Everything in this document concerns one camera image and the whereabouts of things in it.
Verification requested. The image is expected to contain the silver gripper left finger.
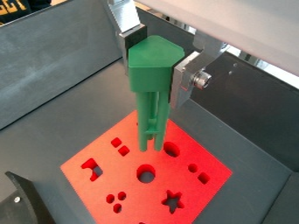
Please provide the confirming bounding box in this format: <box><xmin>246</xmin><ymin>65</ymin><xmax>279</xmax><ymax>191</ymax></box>
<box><xmin>106</xmin><ymin>0</ymin><xmax>147</xmax><ymax>69</ymax></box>

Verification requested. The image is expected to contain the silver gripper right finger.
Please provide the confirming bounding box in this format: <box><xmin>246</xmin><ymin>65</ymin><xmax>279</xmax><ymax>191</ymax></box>
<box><xmin>170</xmin><ymin>31</ymin><xmax>226</xmax><ymax>109</ymax></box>

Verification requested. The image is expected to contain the green three prong peg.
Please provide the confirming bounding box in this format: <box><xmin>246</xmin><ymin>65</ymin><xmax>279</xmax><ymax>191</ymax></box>
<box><xmin>128</xmin><ymin>35</ymin><xmax>184</xmax><ymax>151</ymax></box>

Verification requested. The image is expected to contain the red shape sorter block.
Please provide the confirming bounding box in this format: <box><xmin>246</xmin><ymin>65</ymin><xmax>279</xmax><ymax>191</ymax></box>
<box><xmin>60</xmin><ymin>113</ymin><xmax>232</xmax><ymax>224</ymax></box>

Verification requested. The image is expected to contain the black curved holder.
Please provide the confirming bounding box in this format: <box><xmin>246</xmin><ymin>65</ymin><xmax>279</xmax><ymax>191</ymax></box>
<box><xmin>0</xmin><ymin>171</ymin><xmax>56</xmax><ymax>224</ymax></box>

